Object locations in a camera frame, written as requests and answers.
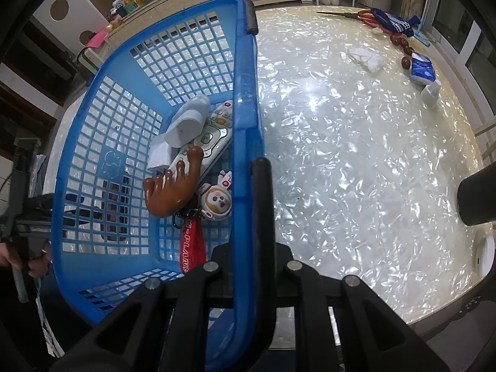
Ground blue plastic basket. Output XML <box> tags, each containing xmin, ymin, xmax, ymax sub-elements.
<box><xmin>52</xmin><ymin>0</ymin><xmax>277</xmax><ymax>372</ymax></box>

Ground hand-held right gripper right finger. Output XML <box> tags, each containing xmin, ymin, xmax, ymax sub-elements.
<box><xmin>271</xmin><ymin>241</ymin><xmax>452</xmax><ymax>372</ymax></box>

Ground white remote control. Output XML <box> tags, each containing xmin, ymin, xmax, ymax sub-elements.
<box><xmin>165</xmin><ymin>100</ymin><xmax>235</xmax><ymax>179</ymax></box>

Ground pink paper sheet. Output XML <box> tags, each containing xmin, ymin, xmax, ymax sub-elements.
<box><xmin>85</xmin><ymin>27</ymin><xmax>110</xmax><ymax>49</ymax></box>

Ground white round device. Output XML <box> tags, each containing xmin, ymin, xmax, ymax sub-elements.
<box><xmin>473</xmin><ymin>234</ymin><xmax>496</xmax><ymax>278</ymax></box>

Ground person's left hand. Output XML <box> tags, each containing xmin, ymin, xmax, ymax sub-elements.
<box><xmin>0</xmin><ymin>240</ymin><xmax>53</xmax><ymax>279</ymax></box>

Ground red handled scissors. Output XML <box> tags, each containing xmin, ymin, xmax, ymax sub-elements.
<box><xmin>317</xmin><ymin>9</ymin><xmax>392</xmax><ymax>33</ymax></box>

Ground white small cup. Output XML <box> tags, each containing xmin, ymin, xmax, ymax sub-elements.
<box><xmin>420</xmin><ymin>81</ymin><xmax>443</xmax><ymax>106</ymax></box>

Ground white power adapter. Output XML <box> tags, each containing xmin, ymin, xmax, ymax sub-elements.
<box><xmin>147</xmin><ymin>139</ymin><xmax>174</xmax><ymax>173</ymax></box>

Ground white cabinet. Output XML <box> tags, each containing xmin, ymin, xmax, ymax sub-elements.
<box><xmin>104</xmin><ymin>0</ymin><xmax>314</xmax><ymax>49</ymax></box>

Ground brown antler shaped toy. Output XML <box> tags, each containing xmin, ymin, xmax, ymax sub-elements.
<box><xmin>143</xmin><ymin>146</ymin><xmax>204</xmax><ymax>218</ymax></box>

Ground black cylinder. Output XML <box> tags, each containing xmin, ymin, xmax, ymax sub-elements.
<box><xmin>456</xmin><ymin>170</ymin><xmax>496</xmax><ymax>227</ymax></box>

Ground crumpled white tissue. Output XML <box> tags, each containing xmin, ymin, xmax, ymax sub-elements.
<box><xmin>348</xmin><ymin>46</ymin><xmax>383</xmax><ymax>73</ymax></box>

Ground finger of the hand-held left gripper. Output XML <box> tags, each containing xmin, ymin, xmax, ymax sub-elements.
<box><xmin>50</xmin><ymin>192</ymin><xmax>130</xmax><ymax>243</ymax></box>

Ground blue patterned sock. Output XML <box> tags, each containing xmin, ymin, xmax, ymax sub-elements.
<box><xmin>369</xmin><ymin>7</ymin><xmax>422</xmax><ymax>38</ymax></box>

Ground red strap keychain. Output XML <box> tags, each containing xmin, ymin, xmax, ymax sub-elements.
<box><xmin>172</xmin><ymin>207</ymin><xmax>207</xmax><ymax>275</ymax></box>

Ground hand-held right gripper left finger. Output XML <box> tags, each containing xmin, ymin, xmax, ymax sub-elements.
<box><xmin>48</xmin><ymin>243</ymin><xmax>235</xmax><ymax>372</ymax></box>

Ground astronaut toy figure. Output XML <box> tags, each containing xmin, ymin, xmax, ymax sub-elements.
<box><xmin>197</xmin><ymin>170</ymin><xmax>234</xmax><ymax>222</ymax></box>

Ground white door with round holes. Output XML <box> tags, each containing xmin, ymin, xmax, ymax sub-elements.
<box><xmin>32</xmin><ymin>0</ymin><xmax>111</xmax><ymax>47</ymax></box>

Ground blue tissue packet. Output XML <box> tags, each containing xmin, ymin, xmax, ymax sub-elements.
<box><xmin>409</xmin><ymin>55</ymin><xmax>437</xmax><ymax>86</ymax></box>

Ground white curved plastic piece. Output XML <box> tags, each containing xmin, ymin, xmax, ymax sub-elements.
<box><xmin>164</xmin><ymin>95</ymin><xmax>212</xmax><ymax>148</ymax></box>

